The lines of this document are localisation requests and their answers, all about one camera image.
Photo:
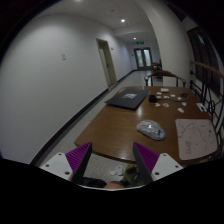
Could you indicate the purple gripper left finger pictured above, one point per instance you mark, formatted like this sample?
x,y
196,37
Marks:
x,y
78,159

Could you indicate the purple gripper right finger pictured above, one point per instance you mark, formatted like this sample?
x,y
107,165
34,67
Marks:
x,y
146,160

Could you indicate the grey computer mouse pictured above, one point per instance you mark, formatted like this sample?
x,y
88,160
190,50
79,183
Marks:
x,y
151,129

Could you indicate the white patterned mouse pad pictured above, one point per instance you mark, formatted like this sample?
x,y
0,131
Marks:
x,y
196,138

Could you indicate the white crumpled paper on floor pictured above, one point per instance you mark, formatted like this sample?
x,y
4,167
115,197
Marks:
x,y
117,171

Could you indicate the small black cup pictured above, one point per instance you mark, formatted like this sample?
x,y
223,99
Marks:
x,y
152,99

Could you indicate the black flat board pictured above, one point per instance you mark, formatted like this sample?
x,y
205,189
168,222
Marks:
x,y
128,99

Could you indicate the white box far on table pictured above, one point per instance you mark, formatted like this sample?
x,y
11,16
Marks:
x,y
164,90

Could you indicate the glass double door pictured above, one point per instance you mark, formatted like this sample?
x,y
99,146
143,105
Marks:
x,y
143,58

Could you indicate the wooden chair at right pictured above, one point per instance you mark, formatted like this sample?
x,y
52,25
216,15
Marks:
x,y
210,90

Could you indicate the green exit sign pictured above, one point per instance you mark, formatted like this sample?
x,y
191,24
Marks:
x,y
140,42

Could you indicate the dark window with grille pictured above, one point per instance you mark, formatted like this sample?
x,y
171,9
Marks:
x,y
204,53

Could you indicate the beige door in wall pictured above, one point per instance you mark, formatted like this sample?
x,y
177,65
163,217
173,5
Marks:
x,y
107,62

